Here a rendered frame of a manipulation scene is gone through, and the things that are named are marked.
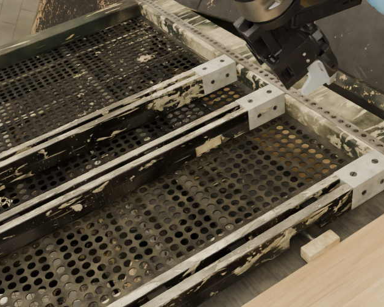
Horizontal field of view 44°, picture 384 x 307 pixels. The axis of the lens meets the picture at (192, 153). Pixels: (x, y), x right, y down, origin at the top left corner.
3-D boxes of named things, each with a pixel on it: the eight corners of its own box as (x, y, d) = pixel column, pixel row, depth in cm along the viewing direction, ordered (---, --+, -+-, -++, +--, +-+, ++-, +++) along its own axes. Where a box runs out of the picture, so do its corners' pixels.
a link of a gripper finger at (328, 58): (314, 67, 72) (295, 32, 65) (323, 59, 72) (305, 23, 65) (335, 83, 69) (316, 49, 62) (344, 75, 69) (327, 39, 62)
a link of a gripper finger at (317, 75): (305, 102, 76) (284, 71, 69) (333, 77, 75) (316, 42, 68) (317, 114, 74) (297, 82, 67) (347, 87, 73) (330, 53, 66)
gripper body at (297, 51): (260, 66, 72) (224, 15, 62) (304, 25, 71) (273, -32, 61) (290, 94, 67) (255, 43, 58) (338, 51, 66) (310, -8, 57)
